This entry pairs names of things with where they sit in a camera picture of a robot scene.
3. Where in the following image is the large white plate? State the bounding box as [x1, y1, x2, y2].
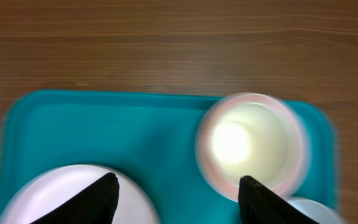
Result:
[0, 164, 160, 224]

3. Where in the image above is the teal plastic tray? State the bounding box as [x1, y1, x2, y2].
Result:
[0, 90, 337, 223]

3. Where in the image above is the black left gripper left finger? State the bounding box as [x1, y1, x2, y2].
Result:
[32, 172, 119, 224]

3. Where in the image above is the pale yellow cup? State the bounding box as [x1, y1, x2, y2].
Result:
[209, 103, 293, 187]

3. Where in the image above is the small pink saucer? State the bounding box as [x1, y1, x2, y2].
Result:
[195, 93, 311, 202]

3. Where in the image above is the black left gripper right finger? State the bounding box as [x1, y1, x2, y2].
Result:
[238, 175, 318, 224]

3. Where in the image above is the grey bowl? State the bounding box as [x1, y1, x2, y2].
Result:
[287, 197, 347, 224]

